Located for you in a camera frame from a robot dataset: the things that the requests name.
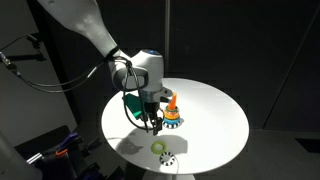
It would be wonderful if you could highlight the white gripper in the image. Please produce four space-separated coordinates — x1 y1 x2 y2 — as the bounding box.
139 87 174 136

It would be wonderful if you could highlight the lime green ring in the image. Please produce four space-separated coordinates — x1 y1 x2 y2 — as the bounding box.
150 140 167 156

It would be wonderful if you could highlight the grey vertical pole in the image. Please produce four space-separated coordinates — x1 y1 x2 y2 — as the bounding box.
164 0 171 80

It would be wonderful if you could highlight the black perforated board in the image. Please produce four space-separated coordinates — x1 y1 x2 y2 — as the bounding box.
14 124 113 180

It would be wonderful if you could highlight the purple clamp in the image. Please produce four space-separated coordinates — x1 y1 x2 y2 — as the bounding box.
54 132 83 154

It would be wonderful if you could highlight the orange clip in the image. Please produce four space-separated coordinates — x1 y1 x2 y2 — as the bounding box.
54 148 70 157

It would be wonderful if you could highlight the silver metal bar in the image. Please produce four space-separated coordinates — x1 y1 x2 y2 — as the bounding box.
25 152 44 165

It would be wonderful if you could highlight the stacked blue ring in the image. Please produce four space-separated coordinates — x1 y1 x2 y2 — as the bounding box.
162 116 181 124

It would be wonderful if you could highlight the stacked orange ring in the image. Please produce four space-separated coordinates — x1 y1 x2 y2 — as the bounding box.
163 111 181 120

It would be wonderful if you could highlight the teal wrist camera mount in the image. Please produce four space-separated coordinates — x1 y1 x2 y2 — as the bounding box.
122 93 145 120

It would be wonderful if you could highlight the orange ring holder post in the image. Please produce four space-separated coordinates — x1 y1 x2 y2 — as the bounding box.
167 93 178 111

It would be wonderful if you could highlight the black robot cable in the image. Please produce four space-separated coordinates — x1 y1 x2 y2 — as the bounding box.
0 51 158 132

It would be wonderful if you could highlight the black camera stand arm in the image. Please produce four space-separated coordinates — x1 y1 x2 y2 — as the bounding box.
0 33 48 64

